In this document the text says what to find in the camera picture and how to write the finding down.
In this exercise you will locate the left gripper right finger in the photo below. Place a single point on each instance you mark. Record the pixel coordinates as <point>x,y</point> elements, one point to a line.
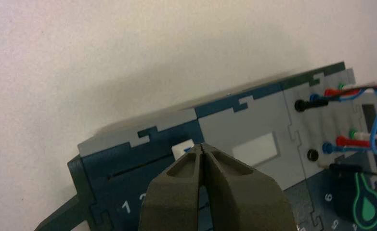
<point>245,197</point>

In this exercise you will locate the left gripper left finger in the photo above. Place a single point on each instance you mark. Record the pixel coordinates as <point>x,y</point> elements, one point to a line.
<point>172,197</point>

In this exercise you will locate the dark green rotary knob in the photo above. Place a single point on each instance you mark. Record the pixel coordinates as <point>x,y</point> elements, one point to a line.
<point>363,204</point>

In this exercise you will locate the modular control panel box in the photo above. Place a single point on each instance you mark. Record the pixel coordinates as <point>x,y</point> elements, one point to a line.
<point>255,134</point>

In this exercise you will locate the white rectangular display window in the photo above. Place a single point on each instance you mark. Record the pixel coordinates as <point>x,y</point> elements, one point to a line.
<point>255,150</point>

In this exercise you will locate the white slider knob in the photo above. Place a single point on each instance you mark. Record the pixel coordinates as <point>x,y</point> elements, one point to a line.
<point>179,151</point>

